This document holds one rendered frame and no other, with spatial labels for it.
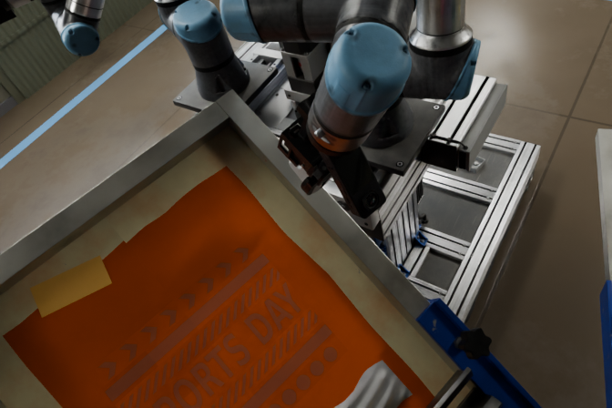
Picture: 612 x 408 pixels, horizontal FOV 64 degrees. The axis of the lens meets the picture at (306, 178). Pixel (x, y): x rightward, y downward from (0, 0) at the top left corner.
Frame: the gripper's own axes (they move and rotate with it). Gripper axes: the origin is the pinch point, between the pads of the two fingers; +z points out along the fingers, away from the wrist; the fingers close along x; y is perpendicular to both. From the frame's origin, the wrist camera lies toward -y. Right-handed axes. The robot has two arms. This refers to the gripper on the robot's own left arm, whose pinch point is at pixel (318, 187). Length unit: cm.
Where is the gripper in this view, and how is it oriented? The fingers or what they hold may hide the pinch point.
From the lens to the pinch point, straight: 76.5
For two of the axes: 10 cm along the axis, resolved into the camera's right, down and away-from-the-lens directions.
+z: -1.6, 3.1, 9.4
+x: -7.2, 6.1, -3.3
